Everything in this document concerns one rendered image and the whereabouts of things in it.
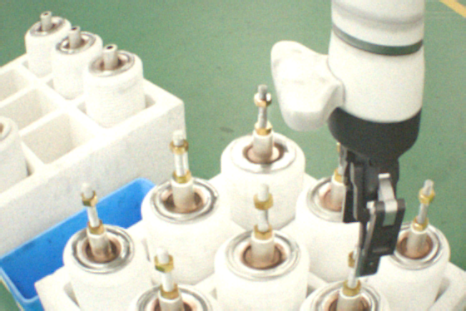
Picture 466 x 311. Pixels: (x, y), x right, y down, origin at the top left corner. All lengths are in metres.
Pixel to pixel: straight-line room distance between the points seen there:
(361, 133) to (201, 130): 0.85
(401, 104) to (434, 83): 1.06
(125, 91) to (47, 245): 0.26
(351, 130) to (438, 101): 0.99
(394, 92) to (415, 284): 0.30
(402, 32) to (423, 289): 0.36
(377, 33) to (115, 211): 0.66
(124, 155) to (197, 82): 0.46
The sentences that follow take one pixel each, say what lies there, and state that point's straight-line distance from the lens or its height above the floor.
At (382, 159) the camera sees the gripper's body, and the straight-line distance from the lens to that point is 0.49.
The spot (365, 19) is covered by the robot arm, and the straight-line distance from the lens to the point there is 0.44.
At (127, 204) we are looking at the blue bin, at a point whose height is 0.09.
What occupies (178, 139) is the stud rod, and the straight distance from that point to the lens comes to 0.73.
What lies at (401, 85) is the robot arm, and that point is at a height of 0.52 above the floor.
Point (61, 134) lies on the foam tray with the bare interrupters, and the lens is 1.11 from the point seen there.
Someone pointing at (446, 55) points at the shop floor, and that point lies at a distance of 1.67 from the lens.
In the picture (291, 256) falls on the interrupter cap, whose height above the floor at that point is 0.25.
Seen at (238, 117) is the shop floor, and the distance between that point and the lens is 1.35.
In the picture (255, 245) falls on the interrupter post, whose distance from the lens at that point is 0.70.
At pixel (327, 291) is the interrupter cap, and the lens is 0.68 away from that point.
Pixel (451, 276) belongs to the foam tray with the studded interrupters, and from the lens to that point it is 0.81.
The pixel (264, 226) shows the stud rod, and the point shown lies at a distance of 0.68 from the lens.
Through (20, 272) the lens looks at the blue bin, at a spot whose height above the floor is 0.08.
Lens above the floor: 0.76
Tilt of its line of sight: 37 degrees down
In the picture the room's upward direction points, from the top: 2 degrees counter-clockwise
